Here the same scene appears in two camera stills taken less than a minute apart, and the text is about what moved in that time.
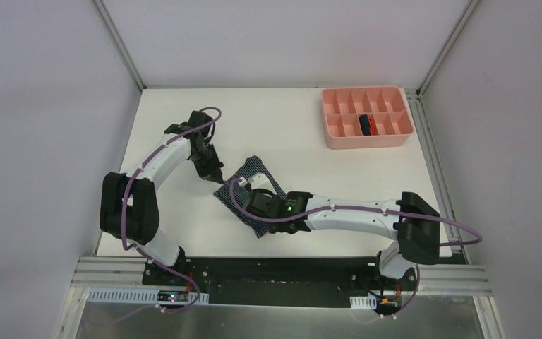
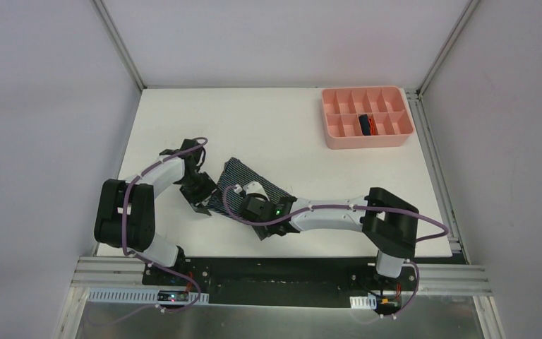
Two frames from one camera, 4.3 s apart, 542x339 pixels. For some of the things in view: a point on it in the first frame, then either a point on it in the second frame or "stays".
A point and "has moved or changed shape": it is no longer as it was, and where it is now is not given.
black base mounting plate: [279, 281] stays
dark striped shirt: [240, 193] has moved or changed shape
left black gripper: [210, 171] to [201, 196]
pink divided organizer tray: [342, 106] stays
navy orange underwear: [368, 125] stays
